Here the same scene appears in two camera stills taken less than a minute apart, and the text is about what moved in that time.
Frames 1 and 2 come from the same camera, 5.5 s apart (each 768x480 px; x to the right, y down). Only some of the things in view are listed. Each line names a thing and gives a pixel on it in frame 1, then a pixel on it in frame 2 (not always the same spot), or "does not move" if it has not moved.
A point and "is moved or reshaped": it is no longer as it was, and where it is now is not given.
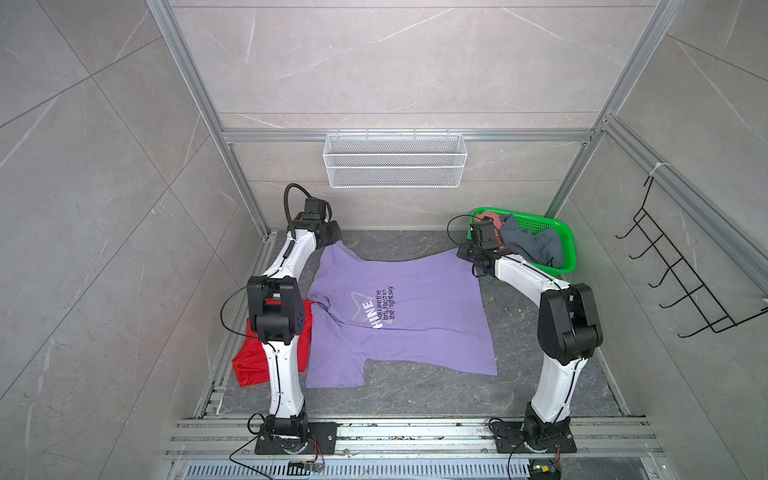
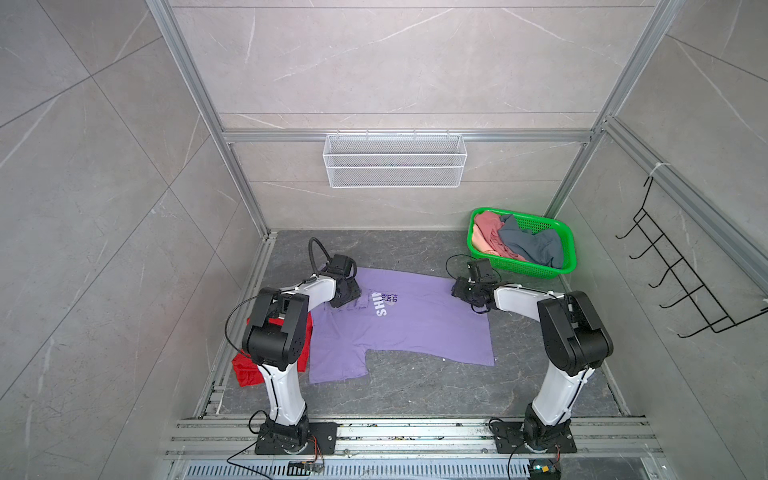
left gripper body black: [331, 232] → [353, 291]
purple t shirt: [427, 312] is moved or reshaped
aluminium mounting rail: [225, 437] does not move
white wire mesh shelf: [395, 160] does not move
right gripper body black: [468, 252] → [467, 291]
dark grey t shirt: [544, 246] does not move
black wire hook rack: [716, 315] does not move
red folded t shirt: [251, 362] does not move
